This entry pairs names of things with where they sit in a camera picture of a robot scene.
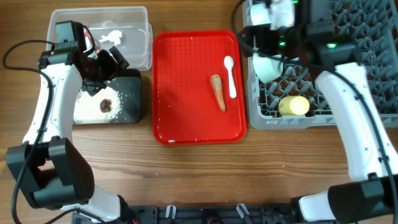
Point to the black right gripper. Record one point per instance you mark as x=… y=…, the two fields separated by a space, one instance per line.
x=264 y=34

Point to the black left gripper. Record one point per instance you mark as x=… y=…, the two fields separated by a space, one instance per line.
x=104 y=57

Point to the white tissue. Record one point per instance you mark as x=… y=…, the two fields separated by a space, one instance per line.
x=114 y=36

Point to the light blue bowl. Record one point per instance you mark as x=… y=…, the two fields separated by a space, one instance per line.
x=260 y=14

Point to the mint green bowl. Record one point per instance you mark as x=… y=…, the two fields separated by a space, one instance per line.
x=267 y=69

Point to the red snack wrapper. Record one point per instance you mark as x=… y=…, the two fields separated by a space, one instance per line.
x=91 y=45

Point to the white plastic spoon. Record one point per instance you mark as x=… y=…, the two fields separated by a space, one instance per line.
x=229 y=64

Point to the brown food scrap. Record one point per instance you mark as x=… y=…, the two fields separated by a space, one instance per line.
x=105 y=106

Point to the orange carrot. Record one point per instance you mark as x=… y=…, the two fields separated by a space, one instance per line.
x=218 y=91

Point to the white rice pile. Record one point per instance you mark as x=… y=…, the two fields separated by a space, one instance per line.
x=87 y=108

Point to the yellow plastic cup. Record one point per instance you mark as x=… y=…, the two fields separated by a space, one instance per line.
x=293 y=105

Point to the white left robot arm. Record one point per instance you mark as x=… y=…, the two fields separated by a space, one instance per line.
x=49 y=171

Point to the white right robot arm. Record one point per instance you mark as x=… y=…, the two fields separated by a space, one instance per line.
x=303 y=33

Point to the grey dishwasher rack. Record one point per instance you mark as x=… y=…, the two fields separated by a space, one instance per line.
x=374 y=26

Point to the black square bin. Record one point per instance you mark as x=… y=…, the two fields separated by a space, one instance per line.
x=129 y=89

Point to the clear plastic bin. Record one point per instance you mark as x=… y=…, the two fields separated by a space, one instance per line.
x=136 y=44

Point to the red plastic tray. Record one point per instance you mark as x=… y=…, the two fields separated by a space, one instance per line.
x=184 y=106

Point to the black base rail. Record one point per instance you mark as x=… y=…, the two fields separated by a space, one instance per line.
x=269 y=213

